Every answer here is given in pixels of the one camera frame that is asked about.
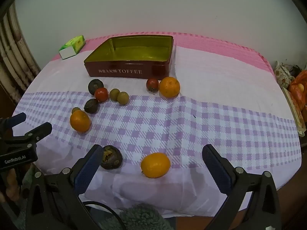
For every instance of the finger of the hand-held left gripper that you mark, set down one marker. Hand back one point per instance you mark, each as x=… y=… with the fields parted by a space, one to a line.
x=16 y=118
x=40 y=129

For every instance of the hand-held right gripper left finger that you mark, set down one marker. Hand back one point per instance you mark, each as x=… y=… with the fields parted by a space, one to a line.
x=88 y=171

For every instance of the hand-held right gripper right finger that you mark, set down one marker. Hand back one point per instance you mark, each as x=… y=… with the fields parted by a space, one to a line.
x=218 y=172

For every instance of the dark round dried fruit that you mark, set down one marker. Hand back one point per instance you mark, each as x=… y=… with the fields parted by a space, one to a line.
x=94 y=85
x=112 y=160
x=91 y=106

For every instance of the orange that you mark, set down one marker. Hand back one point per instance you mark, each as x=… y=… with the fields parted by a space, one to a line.
x=80 y=121
x=155 y=165
x=169 y=87

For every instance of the gold metal tin box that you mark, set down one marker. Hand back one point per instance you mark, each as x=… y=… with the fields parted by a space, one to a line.
x=115 y=71

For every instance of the red tomato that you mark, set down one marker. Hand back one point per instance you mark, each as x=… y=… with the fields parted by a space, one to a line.
x=152 y=84
x=101 y=94

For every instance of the person's left hand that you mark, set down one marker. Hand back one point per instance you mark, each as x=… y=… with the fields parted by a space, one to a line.
x=12 y=186

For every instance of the pink purple checked sheet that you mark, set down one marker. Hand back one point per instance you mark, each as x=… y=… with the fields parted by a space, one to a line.
x=191 y=124

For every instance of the beige curved pipes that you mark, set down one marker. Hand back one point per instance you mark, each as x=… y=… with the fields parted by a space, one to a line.
x=14 y=52

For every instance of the grey fluffy cloth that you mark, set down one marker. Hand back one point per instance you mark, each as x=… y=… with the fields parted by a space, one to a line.
x=141 y=216

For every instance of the green kiwi left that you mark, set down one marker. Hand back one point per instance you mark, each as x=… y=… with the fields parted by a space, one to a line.
x=114 y=94

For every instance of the green kiwi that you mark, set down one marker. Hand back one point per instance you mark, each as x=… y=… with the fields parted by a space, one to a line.
x=123 y=98
x=114 y=94

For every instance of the green kiwi right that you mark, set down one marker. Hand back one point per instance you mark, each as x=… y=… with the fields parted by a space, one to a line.
x=123 y=98

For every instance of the green white tissue pack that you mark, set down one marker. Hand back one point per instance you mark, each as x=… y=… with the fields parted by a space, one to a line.
x=72 y=46

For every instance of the orange plastic bag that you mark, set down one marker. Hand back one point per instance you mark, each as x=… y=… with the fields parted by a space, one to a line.
x=298 y=88

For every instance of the pale wooden frame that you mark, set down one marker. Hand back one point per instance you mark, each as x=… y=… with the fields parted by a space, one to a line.
x=293 y=110

